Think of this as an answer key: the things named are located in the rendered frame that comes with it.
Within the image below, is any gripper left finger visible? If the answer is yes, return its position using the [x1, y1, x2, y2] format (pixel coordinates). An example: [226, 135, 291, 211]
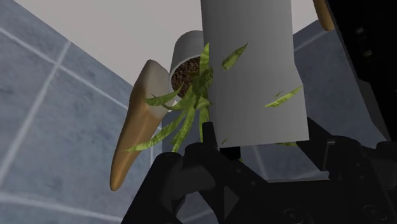
[120, 122, 268, 224]

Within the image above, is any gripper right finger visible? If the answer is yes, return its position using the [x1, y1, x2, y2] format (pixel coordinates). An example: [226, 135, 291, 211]
[296, 117, 397, 224]

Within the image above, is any tan and white tapered leg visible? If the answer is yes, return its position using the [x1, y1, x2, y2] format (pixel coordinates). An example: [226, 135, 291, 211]
[109, 59, 176, 192]
[312, 0, 335, 32]

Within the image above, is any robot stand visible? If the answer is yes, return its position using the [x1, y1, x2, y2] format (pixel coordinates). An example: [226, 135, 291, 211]
[325, 0, 397, 142]

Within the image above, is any green plant in white pot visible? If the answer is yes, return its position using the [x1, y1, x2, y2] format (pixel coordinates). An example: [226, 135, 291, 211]
[123, 30, 305, 153]

